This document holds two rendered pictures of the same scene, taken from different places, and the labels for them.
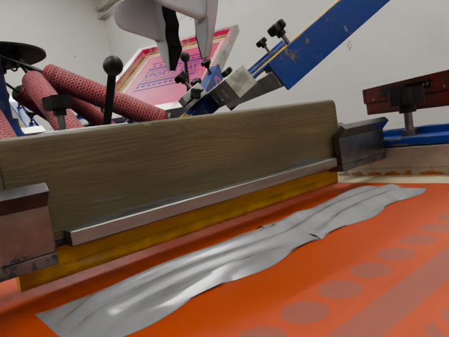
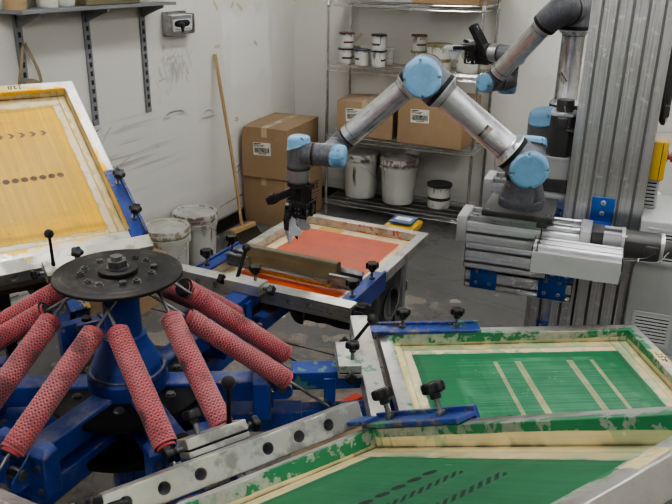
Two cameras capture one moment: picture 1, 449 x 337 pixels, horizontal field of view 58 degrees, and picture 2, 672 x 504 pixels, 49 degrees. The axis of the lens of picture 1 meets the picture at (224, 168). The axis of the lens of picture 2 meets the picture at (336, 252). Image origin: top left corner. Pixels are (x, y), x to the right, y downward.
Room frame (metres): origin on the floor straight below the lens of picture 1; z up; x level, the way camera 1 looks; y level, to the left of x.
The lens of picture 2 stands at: (1.24, 2.20, 1.99)
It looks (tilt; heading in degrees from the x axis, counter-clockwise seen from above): 22 degrees down; 245
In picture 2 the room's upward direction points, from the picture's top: 1 degrees clockwise
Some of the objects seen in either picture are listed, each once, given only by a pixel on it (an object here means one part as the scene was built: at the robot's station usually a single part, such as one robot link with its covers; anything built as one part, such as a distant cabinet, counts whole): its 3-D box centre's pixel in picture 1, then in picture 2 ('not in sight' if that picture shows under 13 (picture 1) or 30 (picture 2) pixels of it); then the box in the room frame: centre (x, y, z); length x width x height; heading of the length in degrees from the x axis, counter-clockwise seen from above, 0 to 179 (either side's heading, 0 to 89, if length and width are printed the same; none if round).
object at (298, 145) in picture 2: not in sight; (299, 152); (0.36, 0.03, 1.42); 0.09 x 0.08 x 0.11; 144
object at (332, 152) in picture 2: not in sight; (330, 154); (0.27, 0.08, 1.41); 0.11 x 0.11 x 0.08; 54
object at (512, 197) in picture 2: not in sight; (522, 189); (-0.30, 0.35, 1.31); 0.15 x 0.15 x 0.10
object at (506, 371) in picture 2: not in sight; (486, 357); (0.18, 0.86, 1.05); 1.08 x 0.61 x 0.23; 160
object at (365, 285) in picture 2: not in sight; (362, 294); (0.22, 0.24, 0.97); 0.30 x 0.05 x 0.07; 40
